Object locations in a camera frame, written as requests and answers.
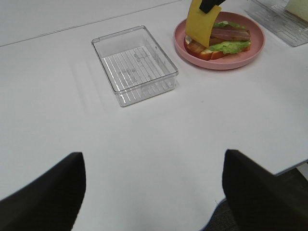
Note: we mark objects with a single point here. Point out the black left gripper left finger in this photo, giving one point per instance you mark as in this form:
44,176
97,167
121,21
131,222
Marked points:
49,203

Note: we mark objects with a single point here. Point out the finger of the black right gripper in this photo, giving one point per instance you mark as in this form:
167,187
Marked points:
206,5

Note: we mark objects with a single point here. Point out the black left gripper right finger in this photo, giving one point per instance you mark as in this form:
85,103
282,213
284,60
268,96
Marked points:
260,201

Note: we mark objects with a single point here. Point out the yellow cheese slice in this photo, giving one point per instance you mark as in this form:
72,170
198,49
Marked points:
199,24

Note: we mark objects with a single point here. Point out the bacon strip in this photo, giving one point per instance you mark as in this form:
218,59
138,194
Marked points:
195,47
230,33

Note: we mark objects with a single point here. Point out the bread slice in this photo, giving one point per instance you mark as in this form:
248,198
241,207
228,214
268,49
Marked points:
209,54
298,8

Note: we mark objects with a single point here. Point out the green lettuce leaf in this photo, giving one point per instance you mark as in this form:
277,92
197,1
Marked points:
225,23

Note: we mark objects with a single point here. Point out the pink round plate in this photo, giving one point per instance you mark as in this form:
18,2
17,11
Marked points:
230,61

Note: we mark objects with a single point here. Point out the right clear plastic tray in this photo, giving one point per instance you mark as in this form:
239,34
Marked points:
272,15

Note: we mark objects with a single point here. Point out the clear plastic tray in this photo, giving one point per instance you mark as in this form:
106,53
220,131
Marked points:
272,15
135,64

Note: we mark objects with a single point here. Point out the left clear plastic tray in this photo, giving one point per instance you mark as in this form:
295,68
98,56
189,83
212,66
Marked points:
135,64

